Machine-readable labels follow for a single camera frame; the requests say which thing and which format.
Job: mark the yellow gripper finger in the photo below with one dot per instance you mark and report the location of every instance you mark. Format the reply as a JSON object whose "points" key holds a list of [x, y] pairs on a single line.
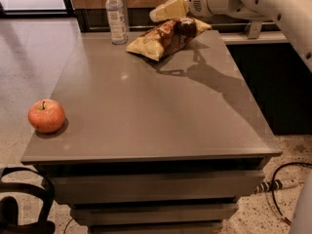
{"points": [[171, 9]]}

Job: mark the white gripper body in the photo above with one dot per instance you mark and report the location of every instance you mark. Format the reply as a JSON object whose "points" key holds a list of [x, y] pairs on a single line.
{"points": [[196, 0]]}

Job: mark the clear plastic water bottle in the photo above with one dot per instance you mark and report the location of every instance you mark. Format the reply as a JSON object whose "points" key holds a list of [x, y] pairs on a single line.
{"points": [[116, 21]]}

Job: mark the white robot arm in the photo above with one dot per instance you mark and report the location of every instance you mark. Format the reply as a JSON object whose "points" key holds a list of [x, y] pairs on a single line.
{"points": [[275, 57]]}

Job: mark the red apple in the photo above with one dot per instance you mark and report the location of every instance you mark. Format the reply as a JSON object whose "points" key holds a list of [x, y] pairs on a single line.
{"points": [[46, 116]]}

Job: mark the brown yellow chip bag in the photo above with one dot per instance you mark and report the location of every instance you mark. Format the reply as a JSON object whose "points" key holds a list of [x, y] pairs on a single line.
{"points": [[168, 37]]}

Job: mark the grey drawer cabinet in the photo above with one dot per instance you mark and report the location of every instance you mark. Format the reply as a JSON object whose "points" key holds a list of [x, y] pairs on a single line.
{"points": [[153, 147]]}

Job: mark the white power strip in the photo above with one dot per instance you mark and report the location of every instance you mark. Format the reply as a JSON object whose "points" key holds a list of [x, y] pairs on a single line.
{"points": [[276, 184]]}

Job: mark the black headphones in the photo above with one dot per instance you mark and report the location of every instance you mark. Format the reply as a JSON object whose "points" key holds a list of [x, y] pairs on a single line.
{"points": [[14, 193]]}

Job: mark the left metal wall bracket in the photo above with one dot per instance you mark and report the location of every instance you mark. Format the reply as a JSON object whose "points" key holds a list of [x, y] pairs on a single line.
{"points": [[126, 16]]}

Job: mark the metal wall bracket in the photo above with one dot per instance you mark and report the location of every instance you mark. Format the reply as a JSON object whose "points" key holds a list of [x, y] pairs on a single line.
{"points": [[253, 29], [126, 16]]}

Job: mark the right metal wall bracket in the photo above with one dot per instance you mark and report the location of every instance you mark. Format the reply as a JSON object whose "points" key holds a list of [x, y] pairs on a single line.
{"points": [[253, 29]]}

